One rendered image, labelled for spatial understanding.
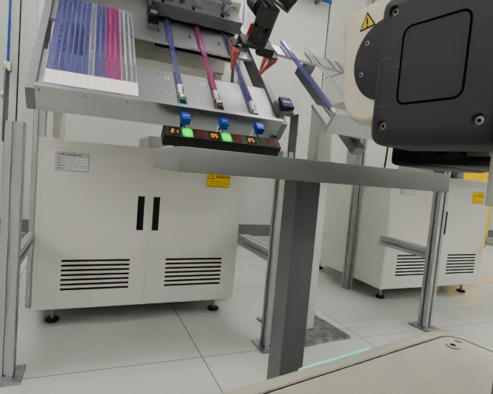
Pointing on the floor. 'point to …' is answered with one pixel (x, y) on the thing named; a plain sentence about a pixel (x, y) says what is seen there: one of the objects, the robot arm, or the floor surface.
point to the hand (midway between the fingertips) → (246, 69)
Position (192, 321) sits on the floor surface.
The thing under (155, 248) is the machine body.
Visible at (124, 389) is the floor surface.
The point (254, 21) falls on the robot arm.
